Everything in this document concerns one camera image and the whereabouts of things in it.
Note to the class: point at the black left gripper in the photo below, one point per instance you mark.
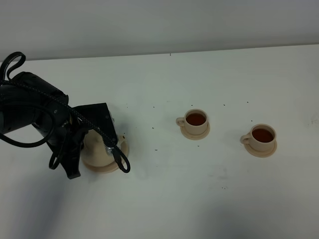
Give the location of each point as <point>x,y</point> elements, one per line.
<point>66,143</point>

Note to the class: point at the beige teapot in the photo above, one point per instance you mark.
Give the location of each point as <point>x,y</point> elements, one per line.
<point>92,137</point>

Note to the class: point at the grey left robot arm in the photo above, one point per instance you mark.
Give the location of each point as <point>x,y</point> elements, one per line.
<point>29,100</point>

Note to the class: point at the large beige teapot saucer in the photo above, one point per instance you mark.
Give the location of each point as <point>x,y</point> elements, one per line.
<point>96,159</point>

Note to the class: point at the left beige saucer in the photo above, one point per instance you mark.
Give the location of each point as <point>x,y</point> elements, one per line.
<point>195,137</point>

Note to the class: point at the left beige teacup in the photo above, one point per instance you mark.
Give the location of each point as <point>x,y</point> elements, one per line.
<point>194,122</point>

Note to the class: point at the beige teacup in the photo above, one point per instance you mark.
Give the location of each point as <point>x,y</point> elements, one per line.
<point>261,138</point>
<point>194,122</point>

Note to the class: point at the right beige saucer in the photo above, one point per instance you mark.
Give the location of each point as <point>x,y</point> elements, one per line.
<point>259,153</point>

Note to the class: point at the right beige teacup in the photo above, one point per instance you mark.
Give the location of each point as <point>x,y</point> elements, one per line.
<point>261,138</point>

